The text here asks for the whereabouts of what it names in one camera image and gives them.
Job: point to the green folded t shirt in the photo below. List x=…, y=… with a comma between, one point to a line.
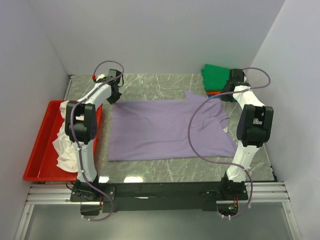
x=214, y=77

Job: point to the orange folded t shirt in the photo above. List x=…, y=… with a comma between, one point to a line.
x=213, y=93

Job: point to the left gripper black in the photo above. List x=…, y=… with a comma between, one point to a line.
x=113, y=100

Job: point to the blue folded t shirt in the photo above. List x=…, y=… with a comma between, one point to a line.
x=218, y=97

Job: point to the purple t shirt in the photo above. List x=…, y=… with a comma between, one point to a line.
x=143, y=130

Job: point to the white t shirt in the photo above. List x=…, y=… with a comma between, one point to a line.
x=65, y=150

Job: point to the red plastic bin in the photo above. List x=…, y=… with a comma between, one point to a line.
x=42, y=164

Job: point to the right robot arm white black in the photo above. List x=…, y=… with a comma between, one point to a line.
x=254, y=126

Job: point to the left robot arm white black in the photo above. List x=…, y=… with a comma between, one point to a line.
x=96, y=96

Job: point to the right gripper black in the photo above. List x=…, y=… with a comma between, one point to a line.
x=226, y=98

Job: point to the black base beam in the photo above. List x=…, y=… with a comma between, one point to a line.
x=143, y=196

